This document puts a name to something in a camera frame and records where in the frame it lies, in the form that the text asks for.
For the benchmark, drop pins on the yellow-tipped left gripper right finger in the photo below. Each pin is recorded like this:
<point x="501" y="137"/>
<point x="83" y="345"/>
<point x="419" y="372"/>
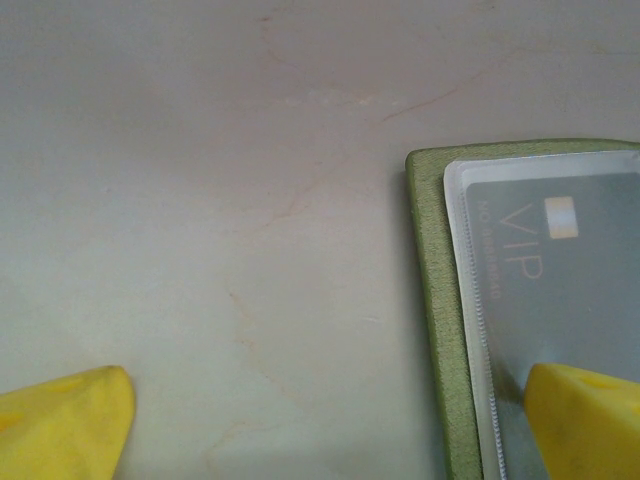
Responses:
<point x="590" y="430"/>

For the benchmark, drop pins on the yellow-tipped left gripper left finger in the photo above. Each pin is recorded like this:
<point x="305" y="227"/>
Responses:
<point x="60" y="430"/>

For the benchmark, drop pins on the dark VIP credit card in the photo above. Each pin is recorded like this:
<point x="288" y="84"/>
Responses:
<point x="575" y="310"/>

